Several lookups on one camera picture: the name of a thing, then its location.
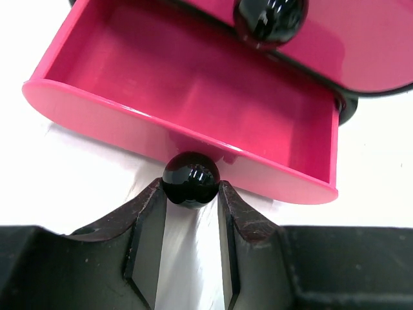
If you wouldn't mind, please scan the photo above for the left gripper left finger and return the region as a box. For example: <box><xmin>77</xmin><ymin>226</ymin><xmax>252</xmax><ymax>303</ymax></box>
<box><xmin>1</xmin><ymin>179</ymin><xmax>166</xmax><ymax>309</ymax></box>

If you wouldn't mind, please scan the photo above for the black drawer organizer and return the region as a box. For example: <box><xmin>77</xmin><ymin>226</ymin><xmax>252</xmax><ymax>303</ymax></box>
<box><xmin>162</xmin><ymin>1</ymin><xmax>412</xmax><ymax>123</ymax></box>

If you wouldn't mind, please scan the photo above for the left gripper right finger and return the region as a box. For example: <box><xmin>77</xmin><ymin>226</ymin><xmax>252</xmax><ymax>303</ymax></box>
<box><xmin>217</xmin><ymin>181</ymin><xmax>412</xmax><ymax>309</ymax></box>

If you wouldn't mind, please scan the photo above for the pink drawer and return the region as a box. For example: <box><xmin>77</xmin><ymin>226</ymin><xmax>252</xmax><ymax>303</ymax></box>
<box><xmin>23</xmin><ymin>1</ymin><xmax>339</xmax><ymax>204</ymax></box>
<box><xmin>191</xmin><ymin>0</ymin><xmax>412</xmax><ymax>96</ymax></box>

